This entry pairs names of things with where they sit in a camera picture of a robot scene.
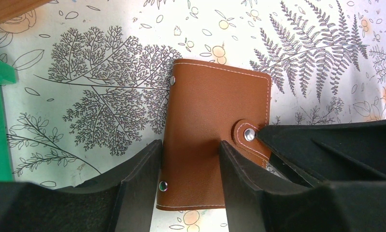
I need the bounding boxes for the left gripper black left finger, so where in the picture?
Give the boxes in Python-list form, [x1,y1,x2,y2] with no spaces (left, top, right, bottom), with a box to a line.
[0,140,162,232]

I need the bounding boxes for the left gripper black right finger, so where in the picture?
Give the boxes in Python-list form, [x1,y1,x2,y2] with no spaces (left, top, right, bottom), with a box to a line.
[219,141,386,232]

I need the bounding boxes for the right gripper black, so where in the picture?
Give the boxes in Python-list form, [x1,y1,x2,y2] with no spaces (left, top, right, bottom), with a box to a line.
[257,120,386,187]

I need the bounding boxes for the brown leather card holder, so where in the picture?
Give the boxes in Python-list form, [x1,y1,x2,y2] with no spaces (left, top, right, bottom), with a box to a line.
[156,59,272,211]

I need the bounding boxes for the orange wooden compartment tray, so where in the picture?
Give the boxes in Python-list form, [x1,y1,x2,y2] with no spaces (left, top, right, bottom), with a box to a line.
[0,0,50,23]

